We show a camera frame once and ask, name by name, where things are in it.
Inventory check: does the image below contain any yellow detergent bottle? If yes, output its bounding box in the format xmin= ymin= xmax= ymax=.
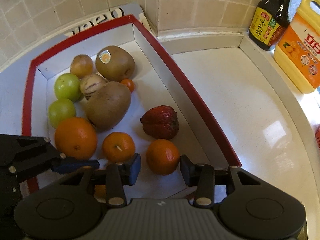
xmin=274 ymin=0 xmax=319 ymax=94

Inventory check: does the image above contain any large orange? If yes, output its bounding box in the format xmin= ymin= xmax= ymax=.
xmin=54 ymin=117 xmax=98 ymax=160

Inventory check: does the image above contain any small brown round fruit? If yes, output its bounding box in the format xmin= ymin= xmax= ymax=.
xmin=70 ymin=54 xmax=93 ymax=79

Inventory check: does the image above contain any brown kiwi without sticker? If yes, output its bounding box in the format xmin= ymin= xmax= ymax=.
xmin=85 ymin=81 xmax=131 ymax=131

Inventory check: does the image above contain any red patterned package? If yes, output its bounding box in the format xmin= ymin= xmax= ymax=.
xmin=315 ymin=125 xmax=320 ymax=148

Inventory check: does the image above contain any tiny orange kumquat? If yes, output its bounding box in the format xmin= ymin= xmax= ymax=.
xmin=120 ymin=79 xmax=135 ymax=93

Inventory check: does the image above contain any red white cardboard box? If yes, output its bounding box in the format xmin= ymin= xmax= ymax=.
xmin=22 ymin=13 xmax=243 ymax=203

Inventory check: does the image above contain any dark soy sauce bottle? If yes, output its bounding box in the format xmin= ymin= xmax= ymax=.
xmin=248 ymin=0 xmax=290 ymax=50

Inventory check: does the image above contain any green apple front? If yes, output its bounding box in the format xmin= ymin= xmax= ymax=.
xmin=48 ymin=98 xmax=76 ymax=128

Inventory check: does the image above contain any striped brown round fruit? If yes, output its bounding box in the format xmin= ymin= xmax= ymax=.
xmin=80 ymin=73 xmax=108 ymax=100

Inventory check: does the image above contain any mandarin front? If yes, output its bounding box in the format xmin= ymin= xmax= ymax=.
xmin=94 ymin=185 xmax=106 ymax=203

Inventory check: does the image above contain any red strawberry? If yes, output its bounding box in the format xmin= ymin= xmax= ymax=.
xmin=140 ymin=105 xmax=179 ymax=140

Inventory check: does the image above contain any mandarin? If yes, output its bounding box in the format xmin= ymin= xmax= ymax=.
xmin=102 ymin=132 xmax=136 ymax=163
xmin=94 ymin=185 xmax=106 ymax=203
xmin=145 ymin=139 xmax=180 ymax=176

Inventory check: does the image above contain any brown kiwi with sticker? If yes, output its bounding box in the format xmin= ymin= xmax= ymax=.
xmin=95 ymin=46 xmax=135 ymax=82

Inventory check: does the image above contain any green apple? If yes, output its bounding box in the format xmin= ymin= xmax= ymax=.
xmin=48 ymin=98 xmax=76 ymax=128
xmin=54 ymin=73 xmax=81 ymax=102

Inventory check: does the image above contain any blue sleep tight mat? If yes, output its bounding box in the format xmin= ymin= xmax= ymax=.
xmin=1 ymin=3 xmax=151 ymax=135

